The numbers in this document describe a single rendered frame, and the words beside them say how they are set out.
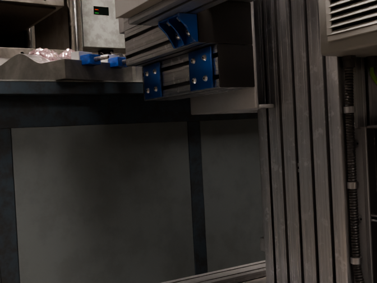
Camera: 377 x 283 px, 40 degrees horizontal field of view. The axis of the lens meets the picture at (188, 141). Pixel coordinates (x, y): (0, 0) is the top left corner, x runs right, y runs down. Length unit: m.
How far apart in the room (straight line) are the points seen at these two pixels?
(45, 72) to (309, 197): 0.84
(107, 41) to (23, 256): 1.39
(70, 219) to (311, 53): 0.87
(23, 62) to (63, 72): 0.19
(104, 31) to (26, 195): 1.30
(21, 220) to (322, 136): 0.88
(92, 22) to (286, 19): 1.62
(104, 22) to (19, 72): 1.07
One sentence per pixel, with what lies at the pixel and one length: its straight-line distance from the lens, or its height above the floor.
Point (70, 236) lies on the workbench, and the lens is 1.59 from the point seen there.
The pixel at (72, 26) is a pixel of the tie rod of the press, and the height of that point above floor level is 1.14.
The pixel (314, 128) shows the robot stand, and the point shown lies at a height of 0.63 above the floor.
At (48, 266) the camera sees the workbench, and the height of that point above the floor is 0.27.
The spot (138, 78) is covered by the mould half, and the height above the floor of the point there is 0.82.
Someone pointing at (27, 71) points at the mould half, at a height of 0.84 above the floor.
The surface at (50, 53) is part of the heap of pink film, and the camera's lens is 1.67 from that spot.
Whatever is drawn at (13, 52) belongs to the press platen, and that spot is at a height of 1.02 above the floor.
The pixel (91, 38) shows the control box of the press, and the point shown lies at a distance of 2.62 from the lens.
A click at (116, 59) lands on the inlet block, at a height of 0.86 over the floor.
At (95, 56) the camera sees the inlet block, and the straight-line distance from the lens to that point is 1.52.
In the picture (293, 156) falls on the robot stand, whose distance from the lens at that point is 1.12.
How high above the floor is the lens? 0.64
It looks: 1 degrees down
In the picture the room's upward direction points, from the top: 3 degrees counter-clockwise
